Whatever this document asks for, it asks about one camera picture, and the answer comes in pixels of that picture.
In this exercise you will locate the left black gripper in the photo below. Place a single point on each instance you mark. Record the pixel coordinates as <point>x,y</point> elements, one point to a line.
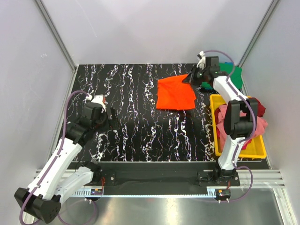
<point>114,123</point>

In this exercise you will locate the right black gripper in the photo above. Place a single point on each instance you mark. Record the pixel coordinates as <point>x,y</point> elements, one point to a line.
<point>188,80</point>

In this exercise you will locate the orange t shirt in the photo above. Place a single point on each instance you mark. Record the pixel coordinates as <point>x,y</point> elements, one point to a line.
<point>173,94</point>

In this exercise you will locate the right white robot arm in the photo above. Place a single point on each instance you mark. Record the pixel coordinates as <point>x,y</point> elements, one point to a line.
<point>240,117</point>

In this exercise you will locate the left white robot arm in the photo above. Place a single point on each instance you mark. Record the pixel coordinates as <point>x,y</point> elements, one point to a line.
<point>45,195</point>

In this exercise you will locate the folded green t shirt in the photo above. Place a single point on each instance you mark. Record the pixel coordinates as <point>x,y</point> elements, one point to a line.
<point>235,77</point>

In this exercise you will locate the dark red t shirt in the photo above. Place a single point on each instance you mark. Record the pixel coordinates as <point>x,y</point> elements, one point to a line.
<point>261,109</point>

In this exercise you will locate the pink t shirt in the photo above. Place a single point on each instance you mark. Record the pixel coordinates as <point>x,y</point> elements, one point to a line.
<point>219,118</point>

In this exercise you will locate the yellow plastic bin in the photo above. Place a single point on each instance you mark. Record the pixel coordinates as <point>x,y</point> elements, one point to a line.
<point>254,149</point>

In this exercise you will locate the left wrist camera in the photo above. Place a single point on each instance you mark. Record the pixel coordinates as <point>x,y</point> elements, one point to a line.
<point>99,99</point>

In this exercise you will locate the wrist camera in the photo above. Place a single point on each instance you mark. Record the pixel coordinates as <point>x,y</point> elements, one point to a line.
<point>207,61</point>
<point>99,99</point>

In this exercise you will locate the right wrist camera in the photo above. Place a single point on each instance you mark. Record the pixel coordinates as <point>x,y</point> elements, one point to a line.
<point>207,61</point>

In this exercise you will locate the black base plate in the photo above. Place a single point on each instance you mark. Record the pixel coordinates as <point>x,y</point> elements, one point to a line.
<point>154,179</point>

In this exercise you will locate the aluminium frame rail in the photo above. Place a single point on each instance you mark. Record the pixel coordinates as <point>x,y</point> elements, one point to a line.
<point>59,42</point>

